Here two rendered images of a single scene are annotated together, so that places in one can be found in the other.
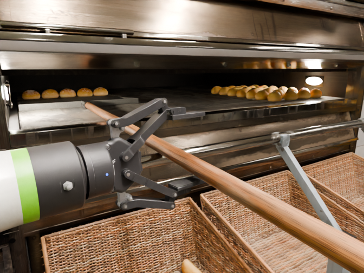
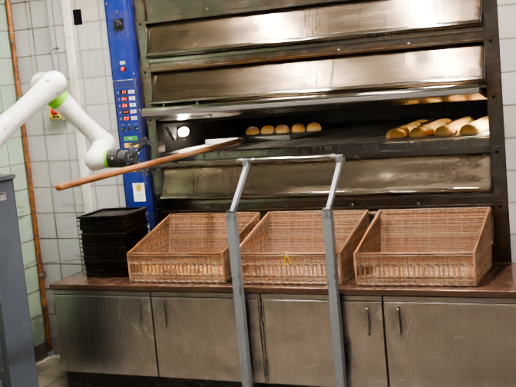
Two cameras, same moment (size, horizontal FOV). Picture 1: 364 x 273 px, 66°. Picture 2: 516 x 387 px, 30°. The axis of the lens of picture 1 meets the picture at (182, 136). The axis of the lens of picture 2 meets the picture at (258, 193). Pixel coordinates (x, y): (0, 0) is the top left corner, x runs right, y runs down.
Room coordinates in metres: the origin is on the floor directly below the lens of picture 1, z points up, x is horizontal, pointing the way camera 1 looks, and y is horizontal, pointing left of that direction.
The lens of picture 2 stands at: (-1.78, -4.16, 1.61)
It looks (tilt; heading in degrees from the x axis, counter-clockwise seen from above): 8 degrees down; 56
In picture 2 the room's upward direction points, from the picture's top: 5 degrees counter-clockwise
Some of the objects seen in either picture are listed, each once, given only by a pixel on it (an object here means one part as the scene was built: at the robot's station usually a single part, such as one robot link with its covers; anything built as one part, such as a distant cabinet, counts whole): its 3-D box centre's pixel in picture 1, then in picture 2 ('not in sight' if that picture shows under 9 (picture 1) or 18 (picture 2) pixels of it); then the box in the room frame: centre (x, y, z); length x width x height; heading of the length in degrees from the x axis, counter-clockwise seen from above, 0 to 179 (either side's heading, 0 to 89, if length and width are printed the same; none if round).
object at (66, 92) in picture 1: (67, 92); (282, 128); (1.79, 0.73, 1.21); 0.10 x 0.07 x 0.05; 123
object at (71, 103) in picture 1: (77, 99); (259, 136); (1.49, 0.56, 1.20); 0.55 x 0.36 x 0.03; 120
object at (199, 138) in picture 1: (243, 144); (314, 177); (1.23, -0.28, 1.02); 1.79 x 0.11 x 0.19; 121
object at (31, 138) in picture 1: (241, 114); (313, 150); (1.25, -0.27, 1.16); 1.80 x 0.06 x 0.04; 121
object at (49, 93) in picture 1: (50, 93); (268, 129); (1.74, 0.82, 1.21); 0.10 x 0.07 x 0.05; 121
